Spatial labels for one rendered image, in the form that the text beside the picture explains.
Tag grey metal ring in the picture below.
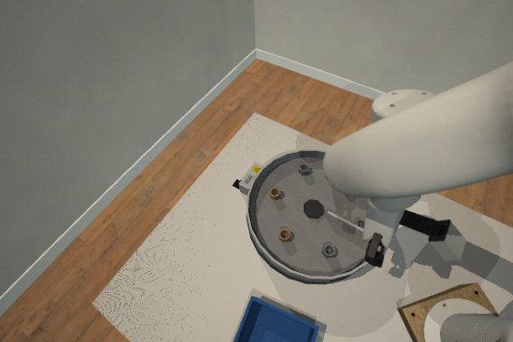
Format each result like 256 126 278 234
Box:
355 219 365 229
299 164 309 176
322 245 335 257

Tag bronze bushing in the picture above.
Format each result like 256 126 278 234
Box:
278 229 290 242
270 187 280 200

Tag blue crate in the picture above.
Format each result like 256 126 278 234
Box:
233 296 317 342

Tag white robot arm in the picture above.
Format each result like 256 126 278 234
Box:
323 61 513 342

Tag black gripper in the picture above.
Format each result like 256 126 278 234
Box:
362 198 411 267

